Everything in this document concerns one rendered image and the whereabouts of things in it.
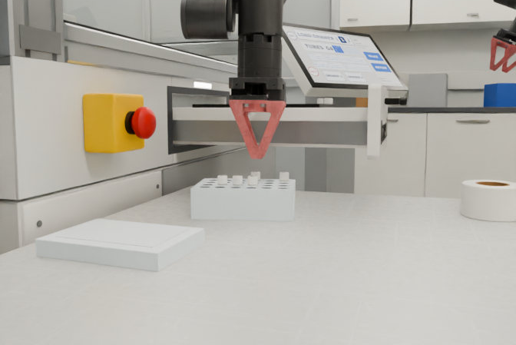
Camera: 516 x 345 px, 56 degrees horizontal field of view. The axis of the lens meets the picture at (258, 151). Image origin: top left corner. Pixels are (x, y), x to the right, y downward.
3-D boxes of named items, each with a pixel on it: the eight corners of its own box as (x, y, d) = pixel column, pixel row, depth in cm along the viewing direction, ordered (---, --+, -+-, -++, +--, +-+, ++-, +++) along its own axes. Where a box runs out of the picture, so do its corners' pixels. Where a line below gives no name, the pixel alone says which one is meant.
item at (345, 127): (377, 138, 97) (378, 107, 96) (367, 148, 72) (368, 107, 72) (193, 135, 108) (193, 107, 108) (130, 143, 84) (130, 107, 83)
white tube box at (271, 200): (295, 207, 65) (295, 179, 65) (294, 221, 57) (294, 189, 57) (204, 205, 67) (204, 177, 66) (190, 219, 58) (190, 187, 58)
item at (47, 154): (276, 139, 146) (276, 91, 145) (18, 200, 49) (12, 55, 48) (20, 134, 174) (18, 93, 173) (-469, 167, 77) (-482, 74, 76)
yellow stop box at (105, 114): (150, 149, 64) (149, 94, 63) (119, 154, 57) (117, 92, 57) (117, 148, 66) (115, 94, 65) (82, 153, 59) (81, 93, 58)
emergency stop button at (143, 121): (159, 137, 62) (159, 106, 61) (143, 140, 58) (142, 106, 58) (138, 137, 63) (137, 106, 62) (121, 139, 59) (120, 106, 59)
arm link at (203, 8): (276, -59, 63) (278, -3, 70) (189, -58, 64) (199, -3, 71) (272, 1, 56) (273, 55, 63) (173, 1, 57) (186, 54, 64)
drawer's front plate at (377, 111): (386, 145, 98) (388, 90, 97) (378, 160, 70) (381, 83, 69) (378, 145, 98) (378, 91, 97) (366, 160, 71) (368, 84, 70)
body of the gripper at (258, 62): (227, 92, 58) (229, 29, 57) (239, 96, 68) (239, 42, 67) (282, 93, 57) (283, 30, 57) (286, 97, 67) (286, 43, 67)
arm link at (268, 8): (282, -16, 59) (284, -5, 64) (226, -16, 59) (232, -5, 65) (281, 41, 59) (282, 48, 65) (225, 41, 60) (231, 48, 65)
